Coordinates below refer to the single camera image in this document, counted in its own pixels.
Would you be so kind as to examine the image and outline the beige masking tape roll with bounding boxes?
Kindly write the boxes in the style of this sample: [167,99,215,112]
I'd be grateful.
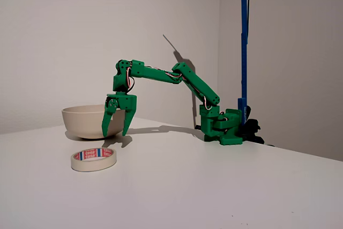
[70,147,117,172]

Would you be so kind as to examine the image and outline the black table clamp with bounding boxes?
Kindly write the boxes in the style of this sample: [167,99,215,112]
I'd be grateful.
[242,105,265,144]

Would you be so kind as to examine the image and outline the blue vertical pole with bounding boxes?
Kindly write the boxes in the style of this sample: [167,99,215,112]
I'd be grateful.
[240,0,249,127]

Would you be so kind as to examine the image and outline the beige bowl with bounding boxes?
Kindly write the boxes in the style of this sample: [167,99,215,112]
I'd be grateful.
[61,105,125,140]

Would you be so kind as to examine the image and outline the black cable on pole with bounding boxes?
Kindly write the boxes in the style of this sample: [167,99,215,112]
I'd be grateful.
[245,0,251,42]

